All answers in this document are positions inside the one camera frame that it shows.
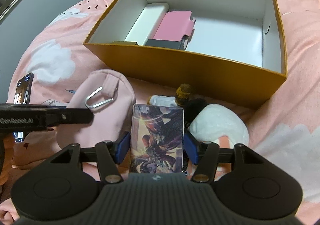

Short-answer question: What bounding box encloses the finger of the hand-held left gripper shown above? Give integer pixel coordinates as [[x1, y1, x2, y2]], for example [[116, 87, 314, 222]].
[[59, 107, 95, 126]]

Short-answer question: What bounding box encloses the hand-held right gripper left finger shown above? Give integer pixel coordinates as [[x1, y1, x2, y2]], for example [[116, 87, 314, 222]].
[[51, 131, 131, 183]]

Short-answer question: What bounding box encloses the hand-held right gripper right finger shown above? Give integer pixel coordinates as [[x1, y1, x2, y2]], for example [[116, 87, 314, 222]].
[[184, 132, 264, 183]]

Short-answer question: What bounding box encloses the pink fabric pouch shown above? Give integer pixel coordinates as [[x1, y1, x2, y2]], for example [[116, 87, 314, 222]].
[[56, 69, 135, 152]]

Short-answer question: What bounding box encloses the illustrated card pack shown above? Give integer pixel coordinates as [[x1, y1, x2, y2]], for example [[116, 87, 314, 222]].
[[129, 104, 186, 174]]

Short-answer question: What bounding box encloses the orange cardboard box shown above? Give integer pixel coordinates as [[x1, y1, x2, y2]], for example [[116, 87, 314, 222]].
[[83, 0, 287, 110]]

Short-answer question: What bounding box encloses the dark grey box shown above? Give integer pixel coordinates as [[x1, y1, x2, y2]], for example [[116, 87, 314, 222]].
[[145, 39, 187, 51]]

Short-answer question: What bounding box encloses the white rectangular box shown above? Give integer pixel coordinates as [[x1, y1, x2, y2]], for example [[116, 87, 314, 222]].
[[124, 2, 168, 46]]

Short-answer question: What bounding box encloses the pink card wallet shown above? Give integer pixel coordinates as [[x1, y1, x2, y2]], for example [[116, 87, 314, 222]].
[[152, 10, 196, 50]]

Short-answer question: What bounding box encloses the smartphone with lit screen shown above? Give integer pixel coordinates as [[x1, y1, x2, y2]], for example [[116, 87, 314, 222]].
[[14, 72, 34, 142]]

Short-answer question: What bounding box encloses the silver carabiner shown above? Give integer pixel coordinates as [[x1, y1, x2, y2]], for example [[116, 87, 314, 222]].
[[84, 86, 118, 109]]

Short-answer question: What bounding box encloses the white plush doll striped hat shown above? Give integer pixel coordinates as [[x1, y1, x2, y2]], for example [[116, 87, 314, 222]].
[[176, 84, 250, 152]]

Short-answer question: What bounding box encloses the pink printed blanket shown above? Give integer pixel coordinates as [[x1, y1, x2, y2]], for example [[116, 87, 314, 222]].
[[0, 0, 320, 225]]

